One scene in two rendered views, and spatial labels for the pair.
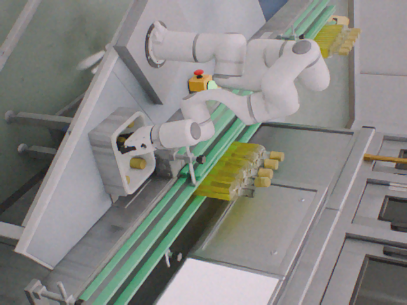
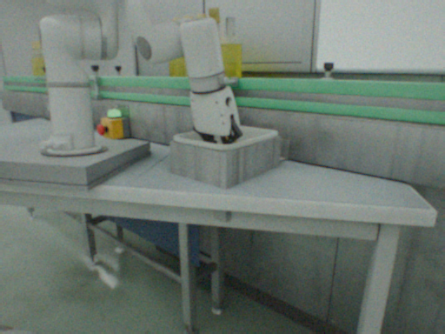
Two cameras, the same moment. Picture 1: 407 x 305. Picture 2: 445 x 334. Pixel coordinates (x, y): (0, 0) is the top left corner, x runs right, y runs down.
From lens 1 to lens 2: 1.06 m
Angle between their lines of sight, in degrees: 16
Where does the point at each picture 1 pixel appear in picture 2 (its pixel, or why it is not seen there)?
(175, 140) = (215, 45)
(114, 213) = (300, 149)
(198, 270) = (330, 48)
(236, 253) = (297, 20)
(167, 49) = (78, 126)
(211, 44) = (61, 56)
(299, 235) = not seen: outside the picture
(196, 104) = (156, 30)
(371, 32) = not seen: hidden behind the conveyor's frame
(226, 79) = (107, 30)
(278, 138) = (150, 67)
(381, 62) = not seen: hidden behind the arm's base
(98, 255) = (375, 132)
